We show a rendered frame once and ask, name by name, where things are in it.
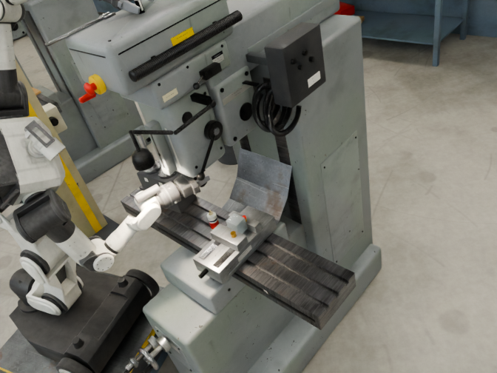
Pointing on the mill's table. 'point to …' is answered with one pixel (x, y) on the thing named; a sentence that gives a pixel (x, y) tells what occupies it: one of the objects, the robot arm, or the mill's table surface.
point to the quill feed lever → (214, 132)
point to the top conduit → (184, 46)
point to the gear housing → (180, 78)
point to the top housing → (143, 40)
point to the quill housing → (192, 138)
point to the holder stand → (156, 175)
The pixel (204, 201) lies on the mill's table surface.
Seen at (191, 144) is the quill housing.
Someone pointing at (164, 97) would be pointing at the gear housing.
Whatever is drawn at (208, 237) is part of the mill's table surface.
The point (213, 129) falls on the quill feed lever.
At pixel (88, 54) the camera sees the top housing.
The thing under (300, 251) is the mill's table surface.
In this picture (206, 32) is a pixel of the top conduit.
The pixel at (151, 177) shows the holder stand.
